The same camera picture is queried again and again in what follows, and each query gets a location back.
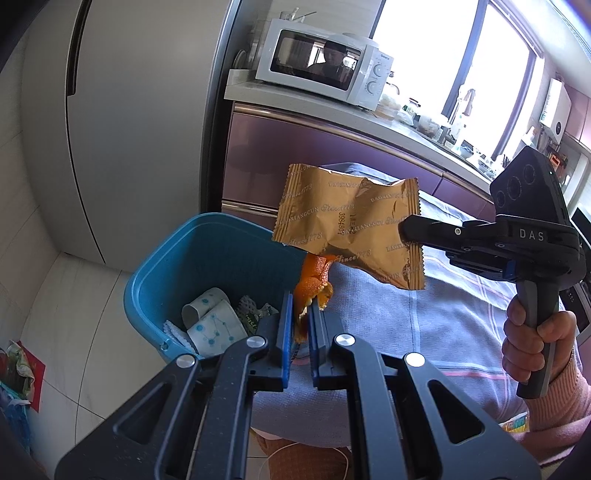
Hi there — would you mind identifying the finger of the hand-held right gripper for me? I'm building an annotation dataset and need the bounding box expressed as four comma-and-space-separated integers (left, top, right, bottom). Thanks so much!
447, 255, 509, 280
399, 215, 502, 259

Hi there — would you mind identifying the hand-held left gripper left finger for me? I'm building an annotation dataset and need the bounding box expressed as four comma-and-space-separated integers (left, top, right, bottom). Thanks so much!
54, 291, 295, 480

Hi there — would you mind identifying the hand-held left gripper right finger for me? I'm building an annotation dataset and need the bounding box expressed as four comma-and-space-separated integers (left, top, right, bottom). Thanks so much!
308, 300, 542, 480

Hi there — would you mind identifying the green candy wrapper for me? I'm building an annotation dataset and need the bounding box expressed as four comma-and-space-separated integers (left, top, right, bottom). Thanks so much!
242, 302, 280, 336

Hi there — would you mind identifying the curved orange peel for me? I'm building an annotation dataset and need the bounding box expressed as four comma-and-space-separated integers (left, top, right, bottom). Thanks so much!
293, 253, 334, 345

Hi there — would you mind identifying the white dotted paper cup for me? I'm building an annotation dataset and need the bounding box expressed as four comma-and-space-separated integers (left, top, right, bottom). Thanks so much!
181, 287, 232, 326
187, 302, 249, 357

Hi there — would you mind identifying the golden brown snack wrapper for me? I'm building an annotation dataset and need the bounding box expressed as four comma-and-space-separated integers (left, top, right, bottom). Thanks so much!
271, 163, 426, 291

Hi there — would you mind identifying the blue plastic bin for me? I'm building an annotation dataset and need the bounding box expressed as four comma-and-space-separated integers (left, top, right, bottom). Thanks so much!
124, 212, 308, 366

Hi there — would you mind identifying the person's right forearm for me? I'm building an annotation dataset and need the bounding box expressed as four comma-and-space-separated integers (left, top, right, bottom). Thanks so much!
525, 351, 591, 464

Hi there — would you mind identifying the person's right hand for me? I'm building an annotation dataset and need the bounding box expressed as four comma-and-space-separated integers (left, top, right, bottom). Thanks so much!
502, 299, 579, 385

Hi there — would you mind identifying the striped grey tablecloth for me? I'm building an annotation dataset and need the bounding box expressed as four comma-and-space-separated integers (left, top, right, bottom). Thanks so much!
252, 161, 570, 449

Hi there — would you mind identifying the dark kitchen faucet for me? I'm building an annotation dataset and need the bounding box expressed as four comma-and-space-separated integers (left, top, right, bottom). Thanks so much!
450, 88, 479, 145

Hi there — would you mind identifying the glass container with brown food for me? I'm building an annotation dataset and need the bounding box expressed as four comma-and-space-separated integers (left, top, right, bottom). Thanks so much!
416, 113, 449, 140

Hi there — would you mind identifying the glass kettle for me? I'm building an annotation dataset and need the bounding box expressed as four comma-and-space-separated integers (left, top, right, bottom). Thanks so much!
376, 82, 403, 121

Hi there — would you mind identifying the colourful printed packet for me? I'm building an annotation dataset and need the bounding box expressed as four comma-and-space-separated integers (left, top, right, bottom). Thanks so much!
501, 412, 533, 433

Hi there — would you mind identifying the white microwave oven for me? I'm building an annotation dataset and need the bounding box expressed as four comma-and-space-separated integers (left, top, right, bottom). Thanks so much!
255, 18, 394, 112

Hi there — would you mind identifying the purple kitchen counter cabinet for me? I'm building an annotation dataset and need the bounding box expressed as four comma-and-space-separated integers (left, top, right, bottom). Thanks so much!
222, 69, 498, 223

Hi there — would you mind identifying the kitchen window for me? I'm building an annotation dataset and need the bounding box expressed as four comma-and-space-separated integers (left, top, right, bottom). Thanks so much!
369, 0, 539, 158

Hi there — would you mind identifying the grey refrigerator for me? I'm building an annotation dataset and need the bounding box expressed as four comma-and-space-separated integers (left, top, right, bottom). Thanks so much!
21, 0, 242, 274

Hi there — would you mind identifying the red paper packet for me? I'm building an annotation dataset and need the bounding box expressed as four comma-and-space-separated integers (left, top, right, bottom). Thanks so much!
7, 340, 47, 412

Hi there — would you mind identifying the clear plastic bag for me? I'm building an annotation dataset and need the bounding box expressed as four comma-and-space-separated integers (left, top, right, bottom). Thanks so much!
0, 342, 36, 398

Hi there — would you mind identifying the blue plastic bag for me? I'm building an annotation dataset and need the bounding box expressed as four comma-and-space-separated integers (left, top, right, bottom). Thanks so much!
0, 383, 31, 456

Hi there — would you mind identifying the white wall water heater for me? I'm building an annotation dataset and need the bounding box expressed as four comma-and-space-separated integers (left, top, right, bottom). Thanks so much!
540, 78, 574, 142

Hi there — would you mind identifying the white cable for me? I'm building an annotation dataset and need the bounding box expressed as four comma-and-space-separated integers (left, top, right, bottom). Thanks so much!
267, 440, 352, 480

